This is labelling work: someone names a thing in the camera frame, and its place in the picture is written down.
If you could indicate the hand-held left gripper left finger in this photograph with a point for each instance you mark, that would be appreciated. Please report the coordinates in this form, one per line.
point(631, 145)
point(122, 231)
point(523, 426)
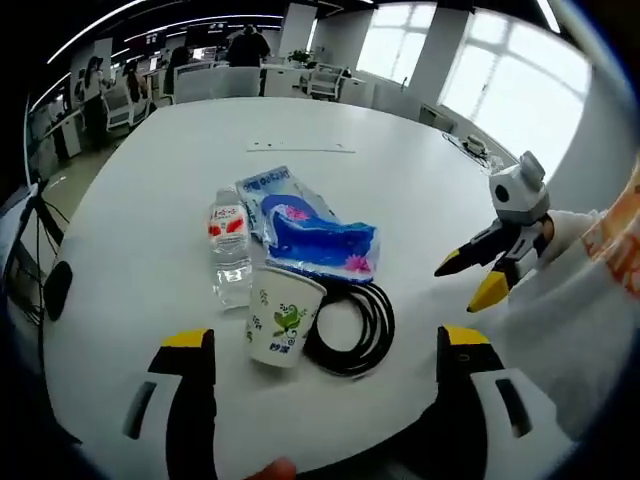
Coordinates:
point(150, 400)

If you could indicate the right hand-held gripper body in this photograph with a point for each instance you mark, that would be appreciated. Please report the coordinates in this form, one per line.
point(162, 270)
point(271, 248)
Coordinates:
point(520, 195)

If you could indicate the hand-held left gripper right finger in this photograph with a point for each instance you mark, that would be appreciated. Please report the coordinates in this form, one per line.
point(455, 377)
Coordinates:
point(505, 410)

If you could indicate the white paper cup green print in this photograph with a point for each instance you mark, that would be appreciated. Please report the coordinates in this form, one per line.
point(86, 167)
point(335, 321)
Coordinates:
point(280, 320)

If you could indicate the blue plastic tissue packet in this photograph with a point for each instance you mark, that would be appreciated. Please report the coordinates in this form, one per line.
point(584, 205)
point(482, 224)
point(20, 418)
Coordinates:
point(315, 235)

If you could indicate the clear water bottle red label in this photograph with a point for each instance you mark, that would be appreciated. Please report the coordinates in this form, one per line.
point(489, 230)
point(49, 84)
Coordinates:
point(229, 240)

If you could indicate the person's right hand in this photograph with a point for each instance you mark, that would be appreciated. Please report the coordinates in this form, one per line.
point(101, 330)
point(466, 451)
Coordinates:
point(548, 231)

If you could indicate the person's left hand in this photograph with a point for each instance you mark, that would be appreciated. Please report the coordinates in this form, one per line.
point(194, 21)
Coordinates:
point(274, 470)

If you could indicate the black oval object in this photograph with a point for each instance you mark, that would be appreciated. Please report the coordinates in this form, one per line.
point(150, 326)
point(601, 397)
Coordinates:
point(59, 290)

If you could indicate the white table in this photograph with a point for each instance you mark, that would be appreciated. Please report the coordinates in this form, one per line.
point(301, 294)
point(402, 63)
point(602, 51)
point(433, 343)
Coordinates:
point(165, 210)

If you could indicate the white mesh office chair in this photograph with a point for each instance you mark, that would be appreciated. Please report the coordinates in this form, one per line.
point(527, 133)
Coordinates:
point(215, 85)
point(325, 82)
point(125, 112)

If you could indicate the green potted plant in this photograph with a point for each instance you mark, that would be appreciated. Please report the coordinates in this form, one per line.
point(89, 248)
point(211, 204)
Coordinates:
point(300, 57)

